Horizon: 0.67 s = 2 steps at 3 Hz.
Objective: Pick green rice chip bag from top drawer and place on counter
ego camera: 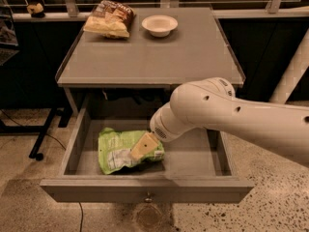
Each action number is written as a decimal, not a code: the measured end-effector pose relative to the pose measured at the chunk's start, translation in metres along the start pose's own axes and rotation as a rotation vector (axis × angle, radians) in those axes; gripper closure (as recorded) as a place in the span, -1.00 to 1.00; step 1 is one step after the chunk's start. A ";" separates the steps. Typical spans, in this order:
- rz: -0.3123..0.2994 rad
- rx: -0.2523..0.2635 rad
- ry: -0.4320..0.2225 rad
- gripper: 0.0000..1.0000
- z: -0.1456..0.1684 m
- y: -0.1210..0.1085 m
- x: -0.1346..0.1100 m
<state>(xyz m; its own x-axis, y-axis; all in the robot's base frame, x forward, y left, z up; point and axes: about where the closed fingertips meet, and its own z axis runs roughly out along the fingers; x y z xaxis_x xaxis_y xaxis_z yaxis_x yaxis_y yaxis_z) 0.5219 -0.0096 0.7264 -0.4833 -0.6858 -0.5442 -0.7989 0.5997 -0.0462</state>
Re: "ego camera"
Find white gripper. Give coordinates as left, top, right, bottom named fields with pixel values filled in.
left=130, top=101, right=195, bottom=160

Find green rice chip bag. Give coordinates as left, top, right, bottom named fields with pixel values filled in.
left=98, top=128, right=165, bottom=175

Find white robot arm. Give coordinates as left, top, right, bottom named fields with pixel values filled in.
left=130, top=37, right=309, bottom=165

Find open grey drawer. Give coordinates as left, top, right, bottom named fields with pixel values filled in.
left=39, top=94, right=255, bottom=205

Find metal drawer knob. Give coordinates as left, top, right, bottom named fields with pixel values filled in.
left=144, top=191, right=154, bottom=203

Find grey cabinet with counter top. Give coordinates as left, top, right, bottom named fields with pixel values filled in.
left=56, top=7, right=245, bottom=114

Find brown yellow chip bag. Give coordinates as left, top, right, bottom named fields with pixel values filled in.
left=83, top=0, right=135, bottom=39

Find white bowl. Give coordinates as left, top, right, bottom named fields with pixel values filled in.
left=142, top=15, right=178, bottom=38

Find small yellow object on ledge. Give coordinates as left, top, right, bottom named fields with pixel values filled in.
left=27, top=2, right=45, bottom=18

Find black floor cable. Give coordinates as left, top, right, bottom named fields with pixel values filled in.
left=44, top=132, right=85, bottom=232

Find black desk frame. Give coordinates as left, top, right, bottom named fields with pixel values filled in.
left=0, top=0, right=73, bottom=161

